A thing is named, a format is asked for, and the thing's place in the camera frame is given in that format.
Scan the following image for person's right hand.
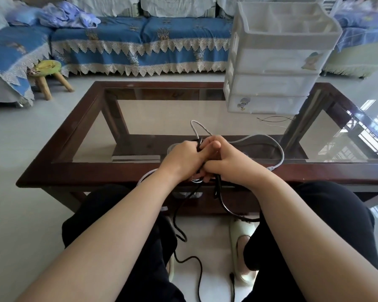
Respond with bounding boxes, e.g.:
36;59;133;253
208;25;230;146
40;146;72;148
203;140;268;188

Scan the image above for person's left hand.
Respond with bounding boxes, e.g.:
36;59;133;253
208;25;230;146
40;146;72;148
159;136;215;183

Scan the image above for black cable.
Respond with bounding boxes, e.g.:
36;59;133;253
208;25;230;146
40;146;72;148
172;138;261;302

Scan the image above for grey network cable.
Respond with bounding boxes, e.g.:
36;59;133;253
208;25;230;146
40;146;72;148
135;120;285;213

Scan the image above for person's left forearm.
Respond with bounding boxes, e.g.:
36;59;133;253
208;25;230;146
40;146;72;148
14;167;190;302

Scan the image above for person's right forearm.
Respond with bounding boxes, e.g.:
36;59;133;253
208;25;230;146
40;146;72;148
249;168;378;302

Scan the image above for cream slipper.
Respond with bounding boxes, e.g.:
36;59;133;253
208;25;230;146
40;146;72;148
164;253;177;283
229;217;259;285

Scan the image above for white plastic drawer organizer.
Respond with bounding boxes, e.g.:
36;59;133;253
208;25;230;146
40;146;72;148
223;1;343;115

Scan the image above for person's black trousers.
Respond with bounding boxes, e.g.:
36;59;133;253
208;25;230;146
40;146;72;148
61;181;378;302

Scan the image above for sofa with blue lace cover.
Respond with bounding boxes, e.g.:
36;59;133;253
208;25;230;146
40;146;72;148
0;0;240;108

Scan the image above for dark wooden glass coffee table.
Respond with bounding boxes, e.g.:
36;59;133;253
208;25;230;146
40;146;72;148
16;81;378;217

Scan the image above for armchair with light blue cover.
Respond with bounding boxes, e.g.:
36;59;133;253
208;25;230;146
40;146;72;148
321;0;378;79

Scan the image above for small green wooden stool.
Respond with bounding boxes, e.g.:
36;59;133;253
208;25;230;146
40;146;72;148
27;60;75;101

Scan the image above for crumpled light blue cloth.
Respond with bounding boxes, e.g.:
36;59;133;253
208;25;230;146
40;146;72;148
38;0;101;29

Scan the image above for blue pillow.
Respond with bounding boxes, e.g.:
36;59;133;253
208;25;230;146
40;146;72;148
5;6;44;27

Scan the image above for thin black wire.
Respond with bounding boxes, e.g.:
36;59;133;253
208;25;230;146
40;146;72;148
257;115;294;123

